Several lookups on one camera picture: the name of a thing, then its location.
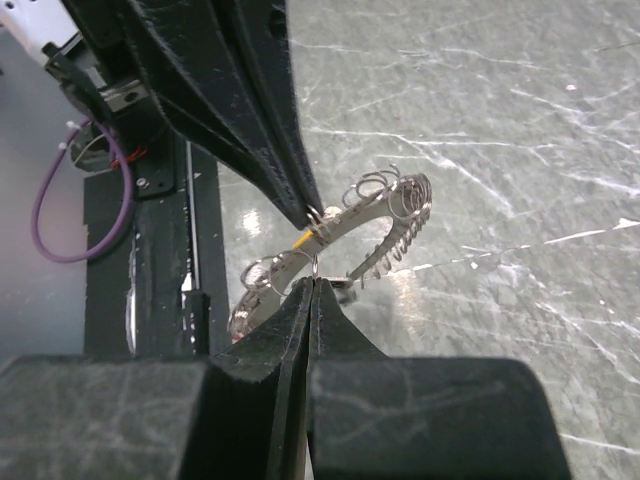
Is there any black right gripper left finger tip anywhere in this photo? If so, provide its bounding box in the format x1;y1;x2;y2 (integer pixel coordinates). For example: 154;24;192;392
1;278;313;479

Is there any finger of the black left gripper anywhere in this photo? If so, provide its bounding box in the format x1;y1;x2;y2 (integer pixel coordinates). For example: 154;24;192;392
119;1;310;225
233;0;323;215

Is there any black head key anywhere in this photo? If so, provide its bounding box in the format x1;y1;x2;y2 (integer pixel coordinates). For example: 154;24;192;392
311;255;357;305

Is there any yellow tag key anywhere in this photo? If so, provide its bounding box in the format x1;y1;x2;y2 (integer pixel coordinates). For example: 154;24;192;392
292;230;317;249

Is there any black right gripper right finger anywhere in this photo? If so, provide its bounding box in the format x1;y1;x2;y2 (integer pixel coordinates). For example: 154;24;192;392
307;279;571;479

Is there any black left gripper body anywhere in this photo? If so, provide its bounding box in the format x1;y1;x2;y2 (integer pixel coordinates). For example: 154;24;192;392
42;1;167;150

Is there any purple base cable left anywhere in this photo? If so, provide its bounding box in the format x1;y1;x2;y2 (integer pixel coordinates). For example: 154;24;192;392
31;117;136;264

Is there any metal disc keyring with rings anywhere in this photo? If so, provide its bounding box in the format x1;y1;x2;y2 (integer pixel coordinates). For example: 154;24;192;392
227;164;433;342

